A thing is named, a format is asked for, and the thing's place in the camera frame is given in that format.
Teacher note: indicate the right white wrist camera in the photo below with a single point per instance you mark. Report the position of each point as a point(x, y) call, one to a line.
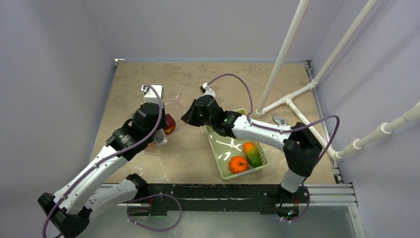
point(206, 90)

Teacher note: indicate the clear pink zip bag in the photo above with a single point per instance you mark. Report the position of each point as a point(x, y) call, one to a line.
point(173, 110)

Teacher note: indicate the small orange pumpkin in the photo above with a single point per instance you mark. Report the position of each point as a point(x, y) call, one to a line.
point(238, 164)

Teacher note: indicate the green plastic basket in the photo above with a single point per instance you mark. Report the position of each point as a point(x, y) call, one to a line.
point(226, 148)

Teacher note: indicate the black base frame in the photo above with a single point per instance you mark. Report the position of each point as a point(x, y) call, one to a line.
point(266, 199)

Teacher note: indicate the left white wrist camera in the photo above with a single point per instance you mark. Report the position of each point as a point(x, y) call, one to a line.
point(154, 95)

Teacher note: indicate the green orange mango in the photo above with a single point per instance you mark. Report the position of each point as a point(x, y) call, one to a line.
point(252, 154)

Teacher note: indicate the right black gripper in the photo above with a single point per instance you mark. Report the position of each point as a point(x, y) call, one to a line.
point(192, 112)

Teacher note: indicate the white pipe frame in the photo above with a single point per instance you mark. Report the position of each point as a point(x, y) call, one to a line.
point(383, 130)

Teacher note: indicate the metal adjustable wrench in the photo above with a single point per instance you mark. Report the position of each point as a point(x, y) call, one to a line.
point(279, 120)

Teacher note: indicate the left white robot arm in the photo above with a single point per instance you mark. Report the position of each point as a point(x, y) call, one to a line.
point(70, 208)

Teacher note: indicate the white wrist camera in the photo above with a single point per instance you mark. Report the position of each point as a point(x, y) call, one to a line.
point(206, 90)
point(154, 95)

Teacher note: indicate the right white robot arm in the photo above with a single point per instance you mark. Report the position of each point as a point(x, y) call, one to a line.
point(299, 145)

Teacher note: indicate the dark red apple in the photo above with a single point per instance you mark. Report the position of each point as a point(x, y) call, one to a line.
point(170, 124)

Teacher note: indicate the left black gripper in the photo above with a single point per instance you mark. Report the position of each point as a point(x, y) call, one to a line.
point(163, 122)

